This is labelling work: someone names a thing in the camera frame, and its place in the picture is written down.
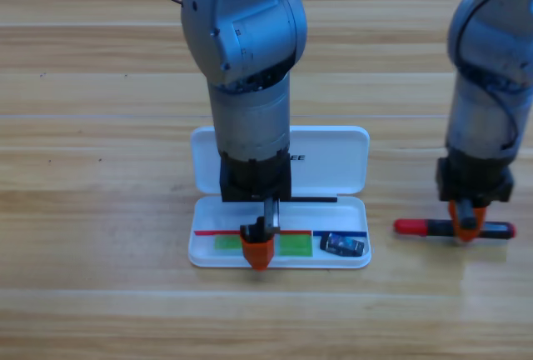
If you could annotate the small black eraser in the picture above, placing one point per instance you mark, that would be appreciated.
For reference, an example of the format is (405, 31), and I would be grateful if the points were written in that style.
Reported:
(343, 245)

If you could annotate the red black marker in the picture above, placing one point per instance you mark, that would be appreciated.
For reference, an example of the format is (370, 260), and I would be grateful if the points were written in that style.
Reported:
(410, 227)

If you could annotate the white Unitree pencil case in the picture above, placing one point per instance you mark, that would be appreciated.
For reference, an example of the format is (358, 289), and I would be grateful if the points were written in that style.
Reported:
(333, 160)

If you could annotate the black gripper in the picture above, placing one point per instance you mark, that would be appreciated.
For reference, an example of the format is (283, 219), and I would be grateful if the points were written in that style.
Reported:
(254, 181)
(474, 181)

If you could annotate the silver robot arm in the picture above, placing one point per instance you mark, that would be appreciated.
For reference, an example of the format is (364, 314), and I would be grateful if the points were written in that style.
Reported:
(250, 43)
(487, 43)

